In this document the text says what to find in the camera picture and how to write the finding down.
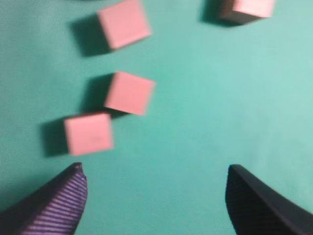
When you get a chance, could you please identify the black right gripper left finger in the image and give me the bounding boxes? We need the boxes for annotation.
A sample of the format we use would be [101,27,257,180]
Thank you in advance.
[0,163,88,235]

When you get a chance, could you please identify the pink cube placed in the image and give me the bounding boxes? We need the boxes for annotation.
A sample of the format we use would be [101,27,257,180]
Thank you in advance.
[104,71,156,116]
[97,0,152,50]
[220,0,276,24]

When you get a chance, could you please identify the green cloth backdrop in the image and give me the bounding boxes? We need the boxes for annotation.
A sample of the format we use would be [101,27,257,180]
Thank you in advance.
[0,0,313,235]

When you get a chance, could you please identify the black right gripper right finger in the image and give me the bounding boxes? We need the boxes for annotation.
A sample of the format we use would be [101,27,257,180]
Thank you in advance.
[225,164,313,235]

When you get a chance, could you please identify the pink cube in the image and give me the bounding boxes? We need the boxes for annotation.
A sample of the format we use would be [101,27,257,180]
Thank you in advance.
[64,113,114,156]

